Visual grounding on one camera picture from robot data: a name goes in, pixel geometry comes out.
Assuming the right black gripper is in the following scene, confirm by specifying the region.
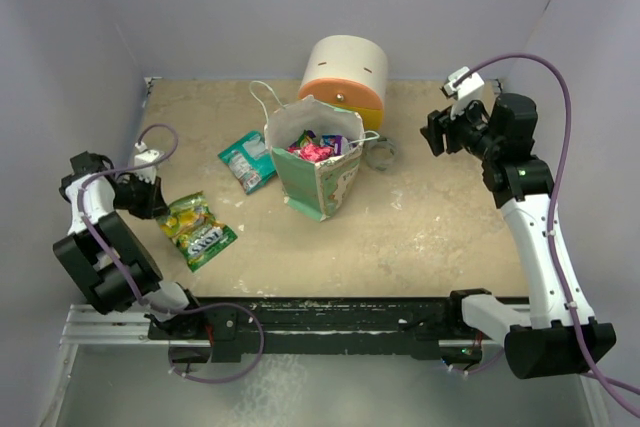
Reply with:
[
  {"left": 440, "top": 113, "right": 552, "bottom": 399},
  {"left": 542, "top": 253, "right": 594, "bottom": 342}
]
[{"left": 421, "top": 94, "right": 502, "bottom": 162}]

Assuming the large green Foxs bag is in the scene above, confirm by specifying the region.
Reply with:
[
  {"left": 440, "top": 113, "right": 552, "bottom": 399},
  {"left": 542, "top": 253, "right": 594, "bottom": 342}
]
[{"left": 156, "top": 191, "right": 237, "bottom": 272}]

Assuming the purple berry candy bag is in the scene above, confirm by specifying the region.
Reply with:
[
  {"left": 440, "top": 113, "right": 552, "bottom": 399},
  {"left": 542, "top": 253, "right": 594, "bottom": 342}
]
[{"left": 336, "top": 136, "right": 352, "bottom": 155}]

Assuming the teal snack packet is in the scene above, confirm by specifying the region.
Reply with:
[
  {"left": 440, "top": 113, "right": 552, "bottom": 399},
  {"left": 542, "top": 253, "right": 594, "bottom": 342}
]
[{"left": 218, "top": 131, "right": 276, "bottom": 195}]

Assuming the small red snack packet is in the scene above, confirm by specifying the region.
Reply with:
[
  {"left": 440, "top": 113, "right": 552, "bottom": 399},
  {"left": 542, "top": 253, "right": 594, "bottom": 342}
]
[{"left": 287, "top": 142, "right": 334, "bottom": 163}]

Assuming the green Fresh paper bag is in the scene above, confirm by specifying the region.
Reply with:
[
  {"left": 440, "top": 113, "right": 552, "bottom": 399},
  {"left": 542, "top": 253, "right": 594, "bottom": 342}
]
[{"left": 264, "top": 95, "right": 380, "bottom": 221}]

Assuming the small blue snack packet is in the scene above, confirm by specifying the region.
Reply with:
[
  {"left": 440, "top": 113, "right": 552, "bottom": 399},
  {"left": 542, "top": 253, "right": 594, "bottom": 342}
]
[{"left": 320, "top": 134, "right": 343, "bottom": 150}]

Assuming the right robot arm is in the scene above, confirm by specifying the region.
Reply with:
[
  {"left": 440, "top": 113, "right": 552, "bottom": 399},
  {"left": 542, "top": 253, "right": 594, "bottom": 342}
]
[{"left": 420, "top": 93, "right": 616, "bottom": 379}]

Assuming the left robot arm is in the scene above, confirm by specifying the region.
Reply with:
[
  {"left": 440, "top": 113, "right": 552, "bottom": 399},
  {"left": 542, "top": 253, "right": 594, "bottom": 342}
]
[{"left": 53, "top": 149, "right": 206, "bottom": 339}]

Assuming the clear tape roll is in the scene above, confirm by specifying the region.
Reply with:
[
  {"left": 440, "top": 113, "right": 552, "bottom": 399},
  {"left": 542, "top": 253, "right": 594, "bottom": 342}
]
[{"left": 364, "top": 136, "right": 398, "bottom": 172}]

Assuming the pastel mini drawer cabinet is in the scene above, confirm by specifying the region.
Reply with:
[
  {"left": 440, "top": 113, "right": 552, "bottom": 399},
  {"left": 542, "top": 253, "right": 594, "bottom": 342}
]
[{"left": 298, "top": 35, "right": 388, "bottom": 131}]

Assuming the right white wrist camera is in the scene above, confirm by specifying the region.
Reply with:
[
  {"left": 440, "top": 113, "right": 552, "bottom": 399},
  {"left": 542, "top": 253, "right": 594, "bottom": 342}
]
[{"left": 441, "top": 67, "right": 485, "bottom": 120}]

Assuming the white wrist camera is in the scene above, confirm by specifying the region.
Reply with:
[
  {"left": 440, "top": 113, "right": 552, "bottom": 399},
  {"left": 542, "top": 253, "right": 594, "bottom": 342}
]
[
  {"left": 132, "top": 141, "right": 165, "bottom": 185},
  {"left": 441, "top": 67, "right": 485, "bottom": 120}
]

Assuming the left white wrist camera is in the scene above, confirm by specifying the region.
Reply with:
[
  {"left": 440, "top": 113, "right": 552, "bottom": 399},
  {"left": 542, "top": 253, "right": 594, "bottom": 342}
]
[{"left": 132, "top": 141, "right": 165, "bottom": 185}]

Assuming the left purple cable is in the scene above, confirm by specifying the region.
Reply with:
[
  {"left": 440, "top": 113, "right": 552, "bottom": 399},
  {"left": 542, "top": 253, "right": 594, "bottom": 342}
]
[{"left": 79, "top": 123, "right": 180, "bottom": 308}]

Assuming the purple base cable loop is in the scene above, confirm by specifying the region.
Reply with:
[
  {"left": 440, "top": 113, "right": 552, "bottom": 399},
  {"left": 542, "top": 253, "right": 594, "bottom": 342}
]
[{"left": 167, "top": 302, "right": 266, "bottom": 385}]

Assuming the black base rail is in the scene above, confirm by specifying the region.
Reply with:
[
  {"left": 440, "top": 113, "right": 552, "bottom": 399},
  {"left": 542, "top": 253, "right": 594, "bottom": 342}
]
[{"left": 149, "top": 297, "right": 490, "bottom": 364}]

